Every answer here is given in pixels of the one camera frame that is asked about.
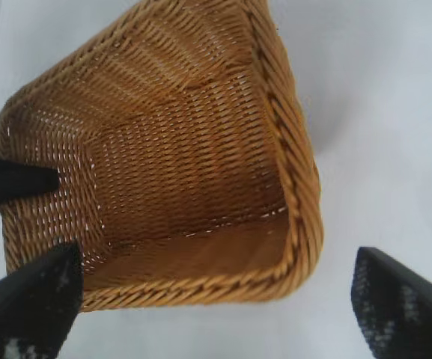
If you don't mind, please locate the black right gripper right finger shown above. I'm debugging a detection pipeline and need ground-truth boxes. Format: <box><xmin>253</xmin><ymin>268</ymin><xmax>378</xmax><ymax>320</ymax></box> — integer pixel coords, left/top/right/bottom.
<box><xmin>350</xmin><ymin>245</ymin><xmax>432</xmax><ymax>359</ymax></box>

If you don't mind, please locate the brown woven wicker basket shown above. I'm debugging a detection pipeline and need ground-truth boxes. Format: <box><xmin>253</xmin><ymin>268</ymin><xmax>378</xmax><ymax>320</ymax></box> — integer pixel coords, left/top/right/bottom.
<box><xmin>0</xmin><ymin>0</ymin><xmax>325</xmax><ymax>313</ymax></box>

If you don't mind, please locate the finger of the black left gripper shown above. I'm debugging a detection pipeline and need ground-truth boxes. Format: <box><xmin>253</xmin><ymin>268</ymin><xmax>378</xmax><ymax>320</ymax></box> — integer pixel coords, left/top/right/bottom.
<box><xmin>0</xmin><ymin>150</ymin><xmax>61</xmax><ymax>222</ymax></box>

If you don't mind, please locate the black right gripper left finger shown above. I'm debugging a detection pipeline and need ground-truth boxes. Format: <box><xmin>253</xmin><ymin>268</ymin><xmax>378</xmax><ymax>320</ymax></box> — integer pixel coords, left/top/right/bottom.
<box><xmin>0</xmin><ymin>242</ymin><xmax>85</xmax><ymax>359</ymax></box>

